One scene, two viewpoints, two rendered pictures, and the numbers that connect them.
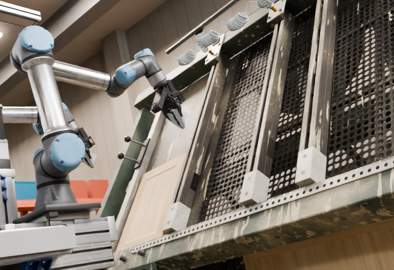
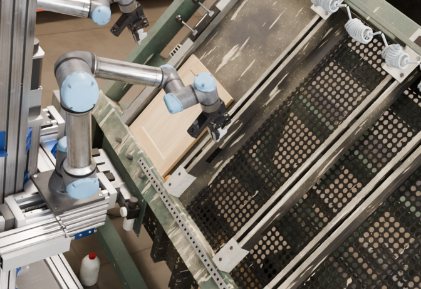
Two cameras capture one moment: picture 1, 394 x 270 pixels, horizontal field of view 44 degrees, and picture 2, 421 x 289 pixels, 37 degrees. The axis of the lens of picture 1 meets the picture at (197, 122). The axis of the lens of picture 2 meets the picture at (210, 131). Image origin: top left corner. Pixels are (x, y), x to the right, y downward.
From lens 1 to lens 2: 2.09 m
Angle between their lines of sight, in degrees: 53
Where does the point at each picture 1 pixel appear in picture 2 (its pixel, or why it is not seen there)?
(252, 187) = (227, 260)
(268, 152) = (264, 231)
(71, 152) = (84, 192)
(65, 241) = (60, 249)
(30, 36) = (73, 97)
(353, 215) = not seen: outside the picture
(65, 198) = not seen: hidden behind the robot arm
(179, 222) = (179, 189)
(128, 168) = (189, 5)
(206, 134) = (253, 110)
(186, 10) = not seen: outside the picture
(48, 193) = (61, 184)
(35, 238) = (36, 254)
